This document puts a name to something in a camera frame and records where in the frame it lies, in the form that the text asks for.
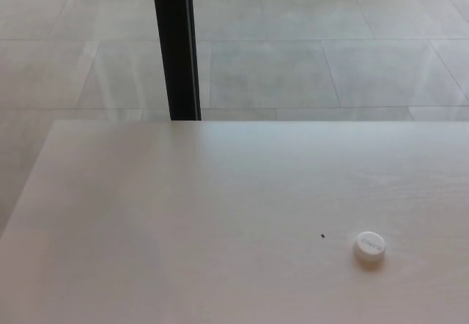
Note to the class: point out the black vertical pillar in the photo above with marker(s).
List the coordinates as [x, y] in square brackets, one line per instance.
[176, 45]

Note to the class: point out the white screw bottle cap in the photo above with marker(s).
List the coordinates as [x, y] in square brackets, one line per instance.
[370, 245]

